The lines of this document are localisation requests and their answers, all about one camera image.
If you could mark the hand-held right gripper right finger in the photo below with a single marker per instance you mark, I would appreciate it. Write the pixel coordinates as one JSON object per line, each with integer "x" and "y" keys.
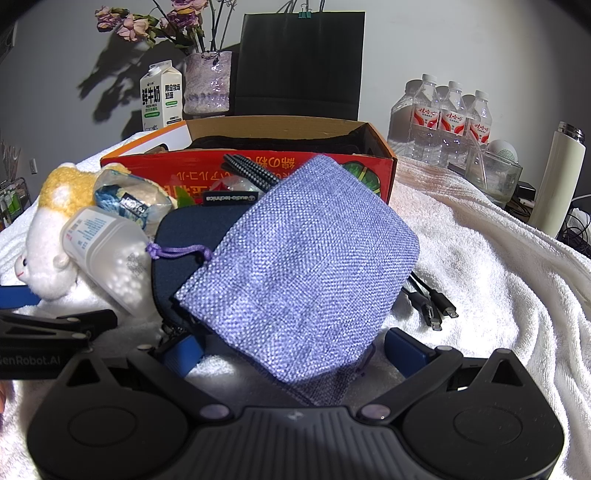
{"x": 407, "y": 351}

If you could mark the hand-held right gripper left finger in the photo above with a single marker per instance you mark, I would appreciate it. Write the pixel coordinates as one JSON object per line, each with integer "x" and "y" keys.
{"x": 181, "y": 356}

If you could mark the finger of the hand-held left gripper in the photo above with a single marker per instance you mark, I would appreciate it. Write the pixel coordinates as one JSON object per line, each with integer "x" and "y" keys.
{"x": 18, "y": 295}
{"x": 55, "y": 323}

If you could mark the white yellow plush toy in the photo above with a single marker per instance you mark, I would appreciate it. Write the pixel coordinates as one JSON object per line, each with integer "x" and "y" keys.
{"x": 41, "y": 235}

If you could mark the white plastic bottle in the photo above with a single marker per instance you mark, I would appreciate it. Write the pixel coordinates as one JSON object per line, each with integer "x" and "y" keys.
{"x": 97, "y": 240}

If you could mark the navy zip case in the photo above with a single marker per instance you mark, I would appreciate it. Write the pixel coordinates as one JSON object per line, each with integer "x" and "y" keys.
{"x": 194, "y": 230}

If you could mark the red cardboard box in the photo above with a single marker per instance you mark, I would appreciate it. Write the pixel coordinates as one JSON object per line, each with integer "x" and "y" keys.
{"x": 152, "y": 164}

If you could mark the white towel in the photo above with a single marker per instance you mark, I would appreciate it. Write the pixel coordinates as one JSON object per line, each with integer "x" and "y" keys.
{"x": 485, "y": 277}

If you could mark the clear plastic wrapped packet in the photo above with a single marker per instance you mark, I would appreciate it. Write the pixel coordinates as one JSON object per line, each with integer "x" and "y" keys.
{"x": 138, "y": 194}

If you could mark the clear glass container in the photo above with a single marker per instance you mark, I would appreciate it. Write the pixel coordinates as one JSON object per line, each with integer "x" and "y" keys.
{"x": 494, "y": 182}

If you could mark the white round device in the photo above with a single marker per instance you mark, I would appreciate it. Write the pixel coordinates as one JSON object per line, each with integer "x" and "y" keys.
{"x": 503, "y": 150}

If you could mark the white thermos bottle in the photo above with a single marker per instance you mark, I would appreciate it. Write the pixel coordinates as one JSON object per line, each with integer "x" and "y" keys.
{"x": 561, "y": 184}

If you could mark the clear water bottle red label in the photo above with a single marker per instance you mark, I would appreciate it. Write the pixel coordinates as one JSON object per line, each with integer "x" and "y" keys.
{"x": 401, "y": 120}
{"x": 479, "y": 124}
{"x": 453, "y": 122}
{"x": 427, "y": 117}

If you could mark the white milk carton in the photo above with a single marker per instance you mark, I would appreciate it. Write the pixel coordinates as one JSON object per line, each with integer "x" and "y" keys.
{"x": 161, "y": 101}

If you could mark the purple glass vase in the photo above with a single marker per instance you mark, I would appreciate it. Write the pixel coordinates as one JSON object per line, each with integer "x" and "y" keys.
{"x": 207, "y": 83}

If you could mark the dried pink flower bouquet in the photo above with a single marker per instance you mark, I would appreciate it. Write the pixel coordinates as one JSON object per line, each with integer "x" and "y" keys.
{"x": 131, "y": 25}

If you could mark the black paper bag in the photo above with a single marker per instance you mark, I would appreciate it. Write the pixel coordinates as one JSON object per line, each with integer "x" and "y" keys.
{"x": 295, "y": 69}

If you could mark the teal binder clip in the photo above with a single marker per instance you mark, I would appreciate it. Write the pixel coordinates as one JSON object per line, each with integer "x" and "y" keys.
{"x": 304, "y": 12}

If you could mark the white wall socket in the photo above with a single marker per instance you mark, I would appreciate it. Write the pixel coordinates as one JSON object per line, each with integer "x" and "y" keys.
{"x": 33, "y": 165}

